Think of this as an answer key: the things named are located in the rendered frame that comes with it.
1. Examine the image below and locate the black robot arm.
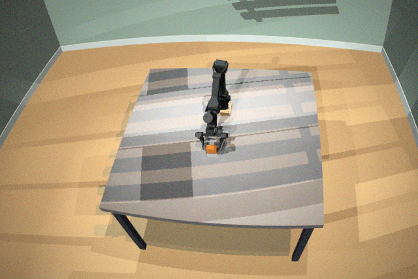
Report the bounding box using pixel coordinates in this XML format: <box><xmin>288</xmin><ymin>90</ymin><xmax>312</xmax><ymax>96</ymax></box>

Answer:
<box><xmin>203</xmin><ymin>59</ymin><xmax>231</xmax><ymax>136</ymax></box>

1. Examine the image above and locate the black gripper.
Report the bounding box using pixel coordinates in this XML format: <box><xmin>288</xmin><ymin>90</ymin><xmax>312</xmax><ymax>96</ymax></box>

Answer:
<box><xmin>195</xmin><ymin>123</ymin><xmax>228</xmax><ymax>149</ymax></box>

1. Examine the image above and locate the orange block with dark blue square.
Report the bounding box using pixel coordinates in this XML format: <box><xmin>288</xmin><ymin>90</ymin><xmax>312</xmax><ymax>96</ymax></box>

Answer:
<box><xmin>206</xmin><ymin>145</ymin><xmax>217</xmax><ymax>154</ymax></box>

